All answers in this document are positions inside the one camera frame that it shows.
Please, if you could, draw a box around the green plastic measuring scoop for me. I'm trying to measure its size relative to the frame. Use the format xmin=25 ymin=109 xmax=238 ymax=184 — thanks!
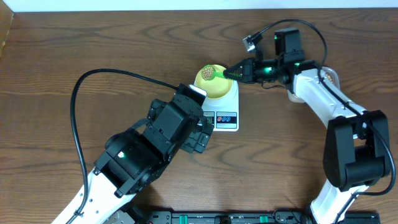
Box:
xmin=200 ymin=65 xmax=224 ymax=81

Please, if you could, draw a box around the white digital kitchen scale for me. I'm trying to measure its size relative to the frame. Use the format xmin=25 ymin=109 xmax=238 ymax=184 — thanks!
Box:
xmin=202 ymin=80 xmax=239 ymax=132

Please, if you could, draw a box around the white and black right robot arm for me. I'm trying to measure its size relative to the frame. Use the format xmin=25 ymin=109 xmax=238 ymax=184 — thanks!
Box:
xmin=223 ymin=28 xmax=397 ymax=223

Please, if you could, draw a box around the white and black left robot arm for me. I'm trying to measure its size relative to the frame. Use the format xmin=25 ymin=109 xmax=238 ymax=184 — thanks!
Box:
xmin=54 ymin=84 xmax=214 ymax=223

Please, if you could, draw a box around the yellow plastic bowl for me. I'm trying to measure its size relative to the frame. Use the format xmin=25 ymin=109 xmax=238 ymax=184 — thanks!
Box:
xmin=194 ymin=69 xmax=233 ymax=98

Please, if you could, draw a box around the clear plastic container of soybeans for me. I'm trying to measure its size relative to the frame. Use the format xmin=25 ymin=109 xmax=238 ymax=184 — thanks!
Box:
xmin=287 ymin=67 xmax=340 ymax=105

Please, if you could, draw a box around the black mounting rail with clamps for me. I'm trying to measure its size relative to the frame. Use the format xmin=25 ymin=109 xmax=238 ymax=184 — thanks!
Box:
xmin=136 ymin=210 xmax=382 ymax=224

